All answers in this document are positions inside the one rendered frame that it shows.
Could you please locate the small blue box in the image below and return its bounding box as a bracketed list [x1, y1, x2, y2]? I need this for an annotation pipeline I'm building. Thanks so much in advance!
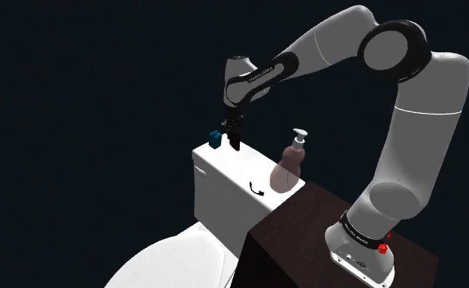
[208, 129, 223, 151]

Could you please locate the white toilet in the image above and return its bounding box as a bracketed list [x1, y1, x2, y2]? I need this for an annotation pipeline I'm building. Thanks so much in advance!
[103, 140, 306, 288]

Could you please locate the small black curved object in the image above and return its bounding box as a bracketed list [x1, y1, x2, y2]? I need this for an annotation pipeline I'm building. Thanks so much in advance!
[248, 181, 265, 197]

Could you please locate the pink soap pump bottle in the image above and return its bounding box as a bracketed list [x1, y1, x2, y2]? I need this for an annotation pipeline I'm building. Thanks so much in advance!
[269, 128, 309, 195]

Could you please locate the dark brown robot stand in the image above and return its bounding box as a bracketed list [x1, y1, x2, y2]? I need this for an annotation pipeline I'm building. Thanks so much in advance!
[230, 180, 440, 288]

